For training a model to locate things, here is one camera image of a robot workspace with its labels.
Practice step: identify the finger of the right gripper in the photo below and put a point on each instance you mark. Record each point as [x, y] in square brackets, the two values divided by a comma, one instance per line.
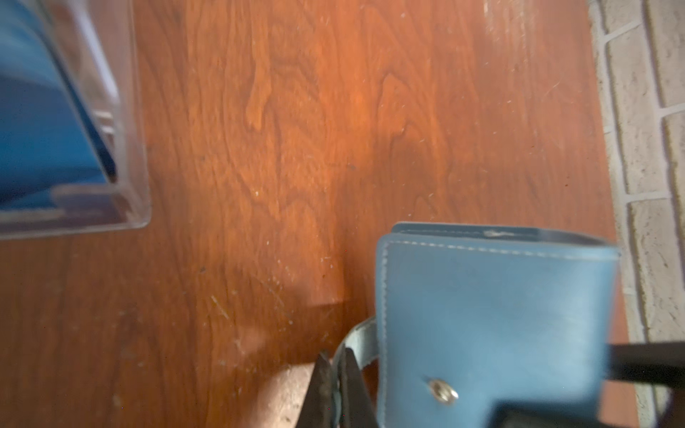
[660, 363]

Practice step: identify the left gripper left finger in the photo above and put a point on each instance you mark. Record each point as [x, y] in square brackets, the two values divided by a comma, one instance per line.
[337, 395]

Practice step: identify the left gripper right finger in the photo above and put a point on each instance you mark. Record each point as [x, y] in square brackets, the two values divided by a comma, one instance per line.
[543, 414]

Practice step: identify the blue leather card holder wallet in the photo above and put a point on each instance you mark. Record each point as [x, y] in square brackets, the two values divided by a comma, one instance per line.
[473, 319]

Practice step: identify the clear acrylic card organizer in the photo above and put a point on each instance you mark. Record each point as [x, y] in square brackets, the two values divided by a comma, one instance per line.
[97, 42]

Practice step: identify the teal blue cards stack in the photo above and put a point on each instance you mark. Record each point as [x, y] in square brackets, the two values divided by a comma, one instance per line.
[47, 136]

